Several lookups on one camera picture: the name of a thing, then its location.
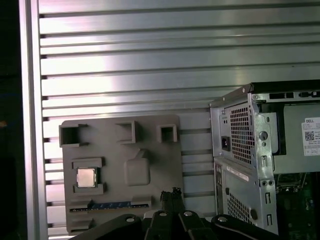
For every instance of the silver CPU chip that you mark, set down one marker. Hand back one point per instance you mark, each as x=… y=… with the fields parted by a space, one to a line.
x=85 y=177

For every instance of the grey plastic parts rack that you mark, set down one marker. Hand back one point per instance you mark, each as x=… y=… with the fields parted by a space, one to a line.
x=112 y=160

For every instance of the bare RAM stick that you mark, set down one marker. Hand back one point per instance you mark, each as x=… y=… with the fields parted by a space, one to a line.
x=112 y=206

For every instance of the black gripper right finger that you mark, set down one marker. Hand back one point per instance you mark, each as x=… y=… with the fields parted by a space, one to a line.
x=178 y=202

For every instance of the green motherboard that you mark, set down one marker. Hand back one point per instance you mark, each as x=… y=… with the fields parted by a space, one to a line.
x=307 y=207

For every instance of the grey power supply unit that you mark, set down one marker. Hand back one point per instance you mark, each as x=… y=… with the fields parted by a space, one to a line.
x=292 y=140

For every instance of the black PC case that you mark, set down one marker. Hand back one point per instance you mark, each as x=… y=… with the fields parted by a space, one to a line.
x=240 y=175

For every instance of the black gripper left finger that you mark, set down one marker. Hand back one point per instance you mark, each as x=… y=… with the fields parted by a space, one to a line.
x=167 y=202

